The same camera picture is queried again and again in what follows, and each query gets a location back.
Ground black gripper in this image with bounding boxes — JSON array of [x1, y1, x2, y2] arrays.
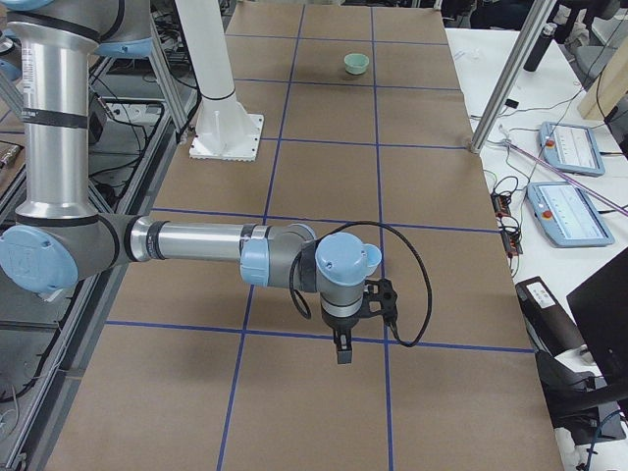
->
[[322, 313, 359, 364]]

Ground black water bottle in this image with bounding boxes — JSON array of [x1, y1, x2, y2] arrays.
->
[[523, 23, 557, 73]]

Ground near blue teach pendant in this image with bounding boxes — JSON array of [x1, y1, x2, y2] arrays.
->
[[526, 182, 615, 248]]

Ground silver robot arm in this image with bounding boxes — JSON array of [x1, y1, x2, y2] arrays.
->
[[1, 1, 382, 364]]

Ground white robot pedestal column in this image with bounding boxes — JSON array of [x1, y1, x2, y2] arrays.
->
[[176, 0, 264, 162]]

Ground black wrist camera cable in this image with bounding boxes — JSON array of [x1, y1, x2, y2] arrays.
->
[[288, 221, 434, 348]]

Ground aluminium frame post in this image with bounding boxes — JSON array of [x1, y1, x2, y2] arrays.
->
[[469, 0, 556, 154]]

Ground far blue teach pendant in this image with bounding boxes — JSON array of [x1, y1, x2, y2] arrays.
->
[[539, 122, 605, 177]]

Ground reacher grabber tool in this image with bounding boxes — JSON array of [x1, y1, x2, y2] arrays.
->
[[498, 125, 627, 216]]

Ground blue teach pendant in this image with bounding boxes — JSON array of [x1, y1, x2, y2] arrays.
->
[[539, 122, 605, 177], [526, 182, 615, 248]]

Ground black box with label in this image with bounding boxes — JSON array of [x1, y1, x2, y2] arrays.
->
[[515, 277, 585, 356]]

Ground light blue plastic cup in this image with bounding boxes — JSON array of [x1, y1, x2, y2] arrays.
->
[[363, 243, 383, 275]]

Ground black computer monitor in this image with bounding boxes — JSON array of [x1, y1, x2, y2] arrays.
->
[[567, 249, 627, 384]]

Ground light green bowl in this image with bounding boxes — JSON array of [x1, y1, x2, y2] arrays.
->
[[343, 53, 370, 76]]

